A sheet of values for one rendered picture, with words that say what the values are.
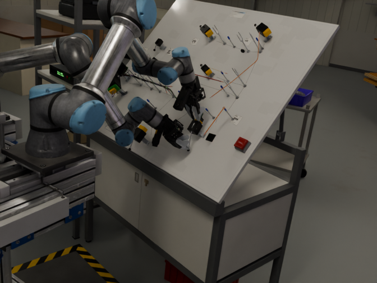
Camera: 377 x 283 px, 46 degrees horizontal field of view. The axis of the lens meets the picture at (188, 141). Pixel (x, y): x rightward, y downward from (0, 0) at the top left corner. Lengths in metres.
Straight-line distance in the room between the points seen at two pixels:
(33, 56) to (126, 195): 1.01
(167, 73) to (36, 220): 0.80
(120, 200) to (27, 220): 1.29
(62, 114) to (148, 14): 0.45
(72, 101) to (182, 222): 1.01
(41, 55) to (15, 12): 7.18
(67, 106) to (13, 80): 5.13
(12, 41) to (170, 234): 4.58
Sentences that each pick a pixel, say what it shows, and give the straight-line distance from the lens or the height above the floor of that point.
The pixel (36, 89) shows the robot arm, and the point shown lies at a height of 1.39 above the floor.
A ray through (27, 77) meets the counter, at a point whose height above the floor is 0.24.
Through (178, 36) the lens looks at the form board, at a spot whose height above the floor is 1.42.
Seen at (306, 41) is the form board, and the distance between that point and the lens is 2.26.
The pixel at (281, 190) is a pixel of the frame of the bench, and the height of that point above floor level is 0.80.
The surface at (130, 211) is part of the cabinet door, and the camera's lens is 2.57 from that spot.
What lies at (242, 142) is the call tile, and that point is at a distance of 1.99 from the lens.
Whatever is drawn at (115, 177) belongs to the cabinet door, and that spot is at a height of 0.63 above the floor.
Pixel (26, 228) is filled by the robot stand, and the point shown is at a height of 1.03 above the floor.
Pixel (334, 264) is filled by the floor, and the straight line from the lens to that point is 3.34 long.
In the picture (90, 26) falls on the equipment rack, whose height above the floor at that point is 1.44.
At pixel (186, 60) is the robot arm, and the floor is 1.43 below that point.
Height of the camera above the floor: 1.79
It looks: 21 degrees down
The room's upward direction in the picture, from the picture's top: 6 degrees clockwise
